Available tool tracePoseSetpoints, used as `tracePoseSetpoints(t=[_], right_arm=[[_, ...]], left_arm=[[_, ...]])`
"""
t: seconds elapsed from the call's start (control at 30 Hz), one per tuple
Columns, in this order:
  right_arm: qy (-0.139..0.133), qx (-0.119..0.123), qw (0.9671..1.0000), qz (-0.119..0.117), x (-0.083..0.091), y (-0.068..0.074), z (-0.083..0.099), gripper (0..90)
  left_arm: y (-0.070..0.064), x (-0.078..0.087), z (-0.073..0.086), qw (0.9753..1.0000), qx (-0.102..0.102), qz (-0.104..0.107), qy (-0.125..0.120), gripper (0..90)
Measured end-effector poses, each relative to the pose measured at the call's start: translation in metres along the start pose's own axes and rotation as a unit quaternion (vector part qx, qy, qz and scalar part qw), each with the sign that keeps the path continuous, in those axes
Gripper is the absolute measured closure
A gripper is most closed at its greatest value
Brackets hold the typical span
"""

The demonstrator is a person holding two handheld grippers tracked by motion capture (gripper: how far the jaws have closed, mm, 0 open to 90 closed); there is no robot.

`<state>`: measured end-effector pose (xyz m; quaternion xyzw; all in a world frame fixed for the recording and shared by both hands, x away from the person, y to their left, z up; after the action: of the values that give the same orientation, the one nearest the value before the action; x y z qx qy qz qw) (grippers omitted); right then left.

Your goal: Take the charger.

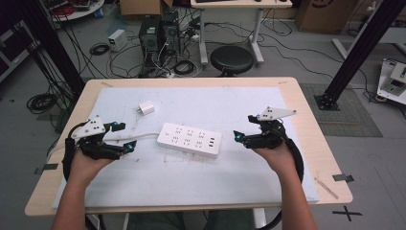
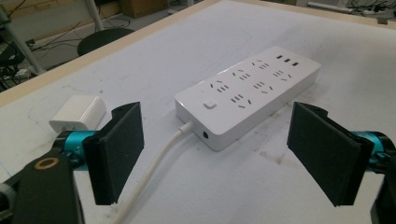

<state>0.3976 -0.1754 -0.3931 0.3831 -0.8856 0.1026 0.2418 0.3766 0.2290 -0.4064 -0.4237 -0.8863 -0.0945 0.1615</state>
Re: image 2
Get white tube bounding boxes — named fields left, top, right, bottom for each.
left=307, top=1, right=354, bottom=14

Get black round stool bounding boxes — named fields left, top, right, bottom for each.
left=77, top=27, right=135, bottom=57

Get white charger adapter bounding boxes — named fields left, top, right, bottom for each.
left=49, top=94, right=107, bottom=134

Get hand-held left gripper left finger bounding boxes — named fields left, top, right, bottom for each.
left=54, top=101, right=146, bottom=206

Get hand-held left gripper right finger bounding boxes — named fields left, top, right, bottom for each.
left=286, top=101, right=389, bottom=208

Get white power strip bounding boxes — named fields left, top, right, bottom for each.
left=174, top=46, right=322, bottom=152

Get grey metal stand leg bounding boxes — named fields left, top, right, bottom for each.
left=0, top=6, right=46, bottom=76
left=83, top=0, right=105, bottom=32

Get brown cardboard box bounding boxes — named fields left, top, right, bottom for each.
left=120, top=0, right=169, bottom=19

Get black floor cables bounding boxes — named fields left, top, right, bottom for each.
left=29, top=17, right=132, bottom=54

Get white power strip cable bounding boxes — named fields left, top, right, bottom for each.
left=110, top=120, right=195, bottom=224

